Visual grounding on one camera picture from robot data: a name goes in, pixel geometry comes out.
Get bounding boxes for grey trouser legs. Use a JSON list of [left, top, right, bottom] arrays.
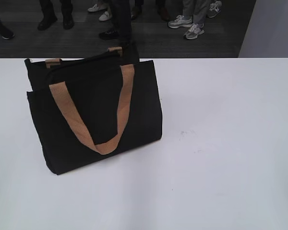
[[182, 0, 211, 24]]

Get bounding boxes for black shoe far left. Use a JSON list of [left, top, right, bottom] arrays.
[[0, 22, 14, 40]]

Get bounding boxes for black tote bag tan handles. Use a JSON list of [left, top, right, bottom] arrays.
[[24, 47, 162, 175]]

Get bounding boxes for black boot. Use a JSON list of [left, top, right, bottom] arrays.
[[37, 15, 58, 31], [63, 14, 74, 30]]

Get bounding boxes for white loafer upper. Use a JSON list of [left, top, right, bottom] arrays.
[[87, 3, 108, 13]]

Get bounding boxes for grey sneaker far right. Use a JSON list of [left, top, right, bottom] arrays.
[[207, 0, 222, 18]]

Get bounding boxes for black boot right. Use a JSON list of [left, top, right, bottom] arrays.
[[63, 14, 74, 30]]

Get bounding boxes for black sneaker centre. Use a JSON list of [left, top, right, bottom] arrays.
[[98, 29, 119, 40]]

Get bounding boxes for grey white sneaker left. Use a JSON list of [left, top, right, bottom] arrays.
[[168, 15, 192, 29]]

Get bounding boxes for black boot left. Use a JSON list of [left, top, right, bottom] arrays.
[[37, 15, 58, 31]]

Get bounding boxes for dark trouser leg centre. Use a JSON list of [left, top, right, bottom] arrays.
[[110, 0, 132, 43]]

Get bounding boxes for grey white sneaker right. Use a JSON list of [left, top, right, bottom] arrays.
[[183, 23, 204, 40]]

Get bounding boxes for white loafer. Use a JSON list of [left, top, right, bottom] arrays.
[[87, 3, 108, 13], [98, 11, 112, 22]]

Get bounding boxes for white loafer lower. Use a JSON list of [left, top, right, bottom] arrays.
[[98, 11, 112, 22]]

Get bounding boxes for grey white sneaker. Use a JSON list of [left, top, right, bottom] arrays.
[[168, 15, 192, 29], [183, 23, 204, 40]]

